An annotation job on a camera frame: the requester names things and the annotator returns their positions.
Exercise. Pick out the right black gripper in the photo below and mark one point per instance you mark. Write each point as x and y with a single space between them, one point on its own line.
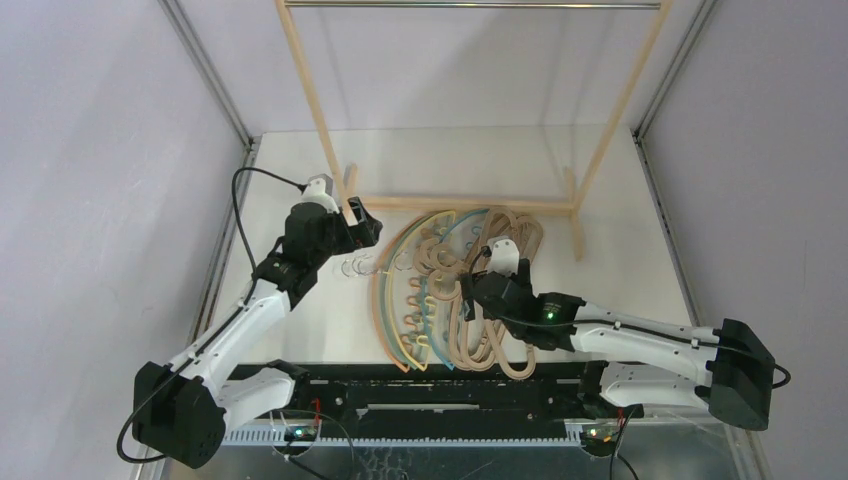
488 287

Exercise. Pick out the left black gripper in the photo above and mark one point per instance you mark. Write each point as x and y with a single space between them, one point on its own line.
365 232

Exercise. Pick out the beige plastic hanger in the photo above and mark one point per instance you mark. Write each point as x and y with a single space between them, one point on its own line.
443 282
435 310
443 258
528 234

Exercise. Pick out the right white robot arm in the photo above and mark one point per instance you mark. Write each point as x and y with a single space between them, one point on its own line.
726 371

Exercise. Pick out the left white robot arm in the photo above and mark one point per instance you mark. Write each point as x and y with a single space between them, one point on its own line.
186 407

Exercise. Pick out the wooden clothes rack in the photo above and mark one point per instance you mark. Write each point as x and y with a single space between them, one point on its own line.
577 192

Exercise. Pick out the right circuit board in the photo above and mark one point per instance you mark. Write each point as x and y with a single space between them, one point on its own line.
599 435

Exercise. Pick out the circuit board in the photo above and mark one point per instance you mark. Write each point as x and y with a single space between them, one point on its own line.
301 434
599 435

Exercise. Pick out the left circuit board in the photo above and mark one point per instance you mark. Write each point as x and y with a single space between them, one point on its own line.
301 434

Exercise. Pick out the orange wire hanger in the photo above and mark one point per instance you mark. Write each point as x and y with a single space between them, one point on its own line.
378 278

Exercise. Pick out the green wire hanger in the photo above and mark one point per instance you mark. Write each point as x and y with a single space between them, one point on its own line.
401 304

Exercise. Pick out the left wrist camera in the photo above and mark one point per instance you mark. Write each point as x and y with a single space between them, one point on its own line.
318 190

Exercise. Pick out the blue wire hanger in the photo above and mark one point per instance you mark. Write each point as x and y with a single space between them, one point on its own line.
446 223

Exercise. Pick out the yellow wire hanger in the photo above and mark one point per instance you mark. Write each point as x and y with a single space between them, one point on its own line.
394 221

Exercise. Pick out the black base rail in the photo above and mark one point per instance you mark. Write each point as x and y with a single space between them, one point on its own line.
378 405

